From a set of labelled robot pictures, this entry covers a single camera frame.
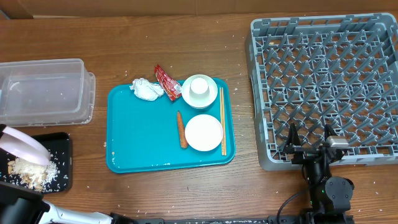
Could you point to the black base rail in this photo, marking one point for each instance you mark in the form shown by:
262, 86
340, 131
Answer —
217, 221

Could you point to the white upturned bowl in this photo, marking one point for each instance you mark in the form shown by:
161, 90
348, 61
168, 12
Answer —
199, 91

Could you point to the orange carrot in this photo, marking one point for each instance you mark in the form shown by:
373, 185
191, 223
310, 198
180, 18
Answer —
181, 131

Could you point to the white tissue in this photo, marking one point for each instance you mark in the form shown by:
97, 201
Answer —
146, 90

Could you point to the teal plastic tray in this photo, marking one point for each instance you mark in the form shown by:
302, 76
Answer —
142, 135

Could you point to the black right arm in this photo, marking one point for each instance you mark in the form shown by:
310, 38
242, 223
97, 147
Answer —
329, 196

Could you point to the cardboard backdrop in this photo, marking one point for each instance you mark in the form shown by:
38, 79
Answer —
26, 9

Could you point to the rice and food scraps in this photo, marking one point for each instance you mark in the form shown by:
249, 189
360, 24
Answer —
37, 177

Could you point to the wooden chopstick right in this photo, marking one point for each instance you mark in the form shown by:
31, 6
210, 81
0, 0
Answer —
224, 127

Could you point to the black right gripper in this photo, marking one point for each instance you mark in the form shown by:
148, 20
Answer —
303, 153

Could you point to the black waste tray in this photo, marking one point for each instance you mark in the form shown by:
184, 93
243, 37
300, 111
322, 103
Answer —
60, 147

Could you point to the grey dish rack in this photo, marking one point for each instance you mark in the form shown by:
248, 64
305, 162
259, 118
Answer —
325, 70

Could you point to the wooden chopstick left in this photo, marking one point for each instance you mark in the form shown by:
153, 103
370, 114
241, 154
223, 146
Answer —
221, 121

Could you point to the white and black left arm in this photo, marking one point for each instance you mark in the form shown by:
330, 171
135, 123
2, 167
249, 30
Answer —
20, 205

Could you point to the wooden chopstick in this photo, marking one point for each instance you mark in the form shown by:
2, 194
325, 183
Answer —
221, 121
224, 127

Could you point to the small white plate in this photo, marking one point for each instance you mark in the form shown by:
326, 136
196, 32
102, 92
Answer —
204, 132

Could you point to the large white plate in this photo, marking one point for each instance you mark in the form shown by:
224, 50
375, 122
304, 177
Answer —
23, 146

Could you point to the clear plastic bin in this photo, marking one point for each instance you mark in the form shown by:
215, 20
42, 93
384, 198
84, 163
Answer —
47, 93

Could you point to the red snack wrapper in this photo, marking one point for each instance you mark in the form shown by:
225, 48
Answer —
172, 87

